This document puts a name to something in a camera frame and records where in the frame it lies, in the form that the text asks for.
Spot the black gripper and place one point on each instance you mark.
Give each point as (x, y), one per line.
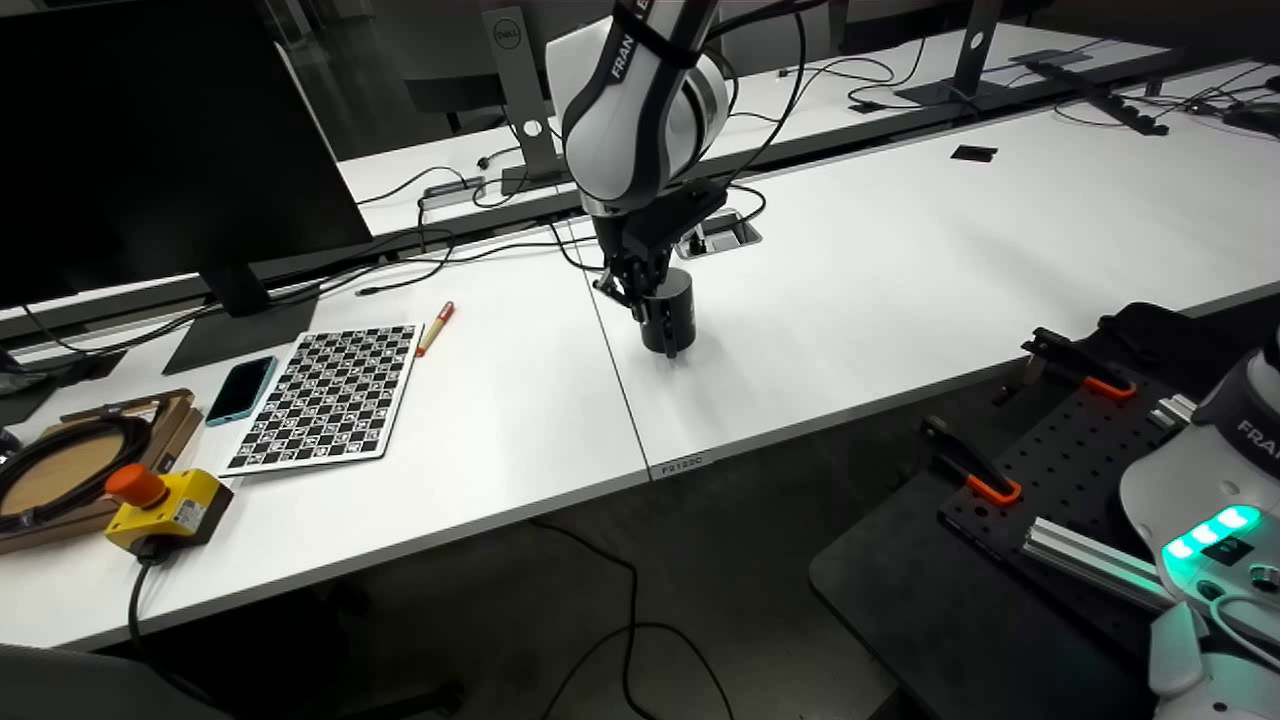
(639, 247)

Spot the black mug white interior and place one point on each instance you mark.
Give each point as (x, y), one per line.
(664, 318)

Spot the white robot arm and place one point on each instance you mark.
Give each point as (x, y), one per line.
(639, 104)

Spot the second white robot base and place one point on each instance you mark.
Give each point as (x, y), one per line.
(1208, 512)

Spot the silver table power outlet box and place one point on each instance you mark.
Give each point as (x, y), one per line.
(719, 236)

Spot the grey monitor stand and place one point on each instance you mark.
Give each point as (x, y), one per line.
(525, 102)

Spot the red orange marker pen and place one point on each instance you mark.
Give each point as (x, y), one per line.
(434, 327)

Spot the black white calibration board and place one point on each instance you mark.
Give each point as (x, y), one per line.
(333, 401)

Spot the small black square pad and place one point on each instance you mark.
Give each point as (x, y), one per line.
(972, 155)

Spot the background monitor stand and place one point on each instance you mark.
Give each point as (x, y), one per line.
(899, 21)

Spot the black smartphone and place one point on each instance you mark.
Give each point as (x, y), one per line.
(241, 390)

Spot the black perforated mounting board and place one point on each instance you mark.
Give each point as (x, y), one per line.
(1069, 464)

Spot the black computer monitor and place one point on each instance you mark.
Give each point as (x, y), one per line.
(155, 138)

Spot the silver aluminium extrusion bar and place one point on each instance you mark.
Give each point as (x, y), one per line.
(1097, 563)

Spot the yellow emergency stop button box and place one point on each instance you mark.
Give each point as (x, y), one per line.
(163, 512)

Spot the black clamp with red handle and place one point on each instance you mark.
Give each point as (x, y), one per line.
(969, 464)

